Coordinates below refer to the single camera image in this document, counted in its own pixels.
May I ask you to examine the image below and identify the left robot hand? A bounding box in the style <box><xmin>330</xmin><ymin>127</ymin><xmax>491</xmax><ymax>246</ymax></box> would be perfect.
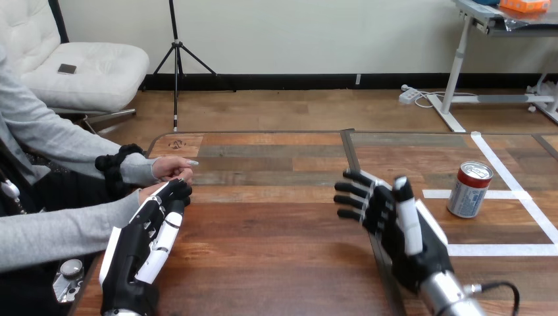
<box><xmin>99</xmin><ymin>178</ymin><xmax>194</xmax><ymax>316</ymax></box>

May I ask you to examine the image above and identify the orange thing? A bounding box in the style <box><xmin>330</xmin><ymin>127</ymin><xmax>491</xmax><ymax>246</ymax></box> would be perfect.
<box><xmin>498</xmin><ymin>0</ymin><xmax>552</xmax><ymax>13</ymax></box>

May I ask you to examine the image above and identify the red and white drink can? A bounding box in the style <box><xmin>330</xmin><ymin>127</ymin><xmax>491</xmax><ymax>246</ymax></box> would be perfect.
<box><xmin>446</xmin><ymin>161</ymin><xmax>495</xmax><ymax>219</ymax></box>

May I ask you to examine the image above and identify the person's hand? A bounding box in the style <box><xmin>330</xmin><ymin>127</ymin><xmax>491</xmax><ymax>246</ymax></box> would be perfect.
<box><xmin>138</xmin><ymin>182</ymin><xmax>172</xmax><ymax>206</ymax></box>
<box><xmin>151</xmin><ymin>155</ymin><xmax>201</xmax><ymax>184</ymax></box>

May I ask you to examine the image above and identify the person's forearm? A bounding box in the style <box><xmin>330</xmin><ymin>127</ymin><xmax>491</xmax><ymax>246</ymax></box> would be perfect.
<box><xmin>0</xmin><ymin>189</ymin><xmax>145</xmax><ymax>275</ymax></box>
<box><xmin>17</xmin><ymin>102</ymin><xmax>159</xmax><ymax>199</ymax></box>

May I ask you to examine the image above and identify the white desk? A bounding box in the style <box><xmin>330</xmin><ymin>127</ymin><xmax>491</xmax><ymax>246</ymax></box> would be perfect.
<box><xmin>426</xmin><ymin>0</ymin><xmax>558</xmax><ymax>134</ymax></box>

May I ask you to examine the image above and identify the white power strip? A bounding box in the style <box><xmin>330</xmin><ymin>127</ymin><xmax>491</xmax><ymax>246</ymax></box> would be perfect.
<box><xmin>397</xmin><ymin>84</ymin><xmax>422</xmax><ymax>105</ymax></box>

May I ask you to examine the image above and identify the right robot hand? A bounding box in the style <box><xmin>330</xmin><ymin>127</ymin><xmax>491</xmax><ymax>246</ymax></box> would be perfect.
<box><xmin>333</xmin><ymin>169</ymin><xmax>455</xmax><ymax>294</ymax></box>

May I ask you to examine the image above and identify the person's body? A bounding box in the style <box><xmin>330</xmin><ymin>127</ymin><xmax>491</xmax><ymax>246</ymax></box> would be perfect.
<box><xmin>0</xmin><ymin>43</ymin><xmax>103</xmax><ymax>316</ymax></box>

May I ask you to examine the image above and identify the white power cable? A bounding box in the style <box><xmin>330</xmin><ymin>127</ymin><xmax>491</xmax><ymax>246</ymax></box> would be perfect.
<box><xmin>413</xmin><ymin>90</ymin><xmax>479</xmax><ymax>109</ymax></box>

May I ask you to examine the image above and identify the white cushioned chair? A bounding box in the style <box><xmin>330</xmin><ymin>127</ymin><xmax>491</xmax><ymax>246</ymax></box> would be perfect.
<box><xmin>0</xmin><ymin>0</ymin><xmax>151</xmax><ymax>134</ymax></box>

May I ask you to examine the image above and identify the silver metal bracket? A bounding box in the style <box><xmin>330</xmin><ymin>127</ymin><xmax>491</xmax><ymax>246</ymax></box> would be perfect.
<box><xmin>51</xmin><ymin>259</ymin><xmax>85</xmax><ymax>304</ymax></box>

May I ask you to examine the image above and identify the black cable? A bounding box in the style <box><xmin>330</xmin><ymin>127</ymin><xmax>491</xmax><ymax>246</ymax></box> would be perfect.
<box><xmin>463</xmin><ymin>281</ymin><xmax>521</xmax><ymax>316</ymax></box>

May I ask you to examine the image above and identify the black tripod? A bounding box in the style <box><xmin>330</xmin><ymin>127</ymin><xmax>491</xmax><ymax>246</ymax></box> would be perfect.
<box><xmin>141</xmin><ymin>0</ymin><xmax>237</xmax><ymax>133</ymax></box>

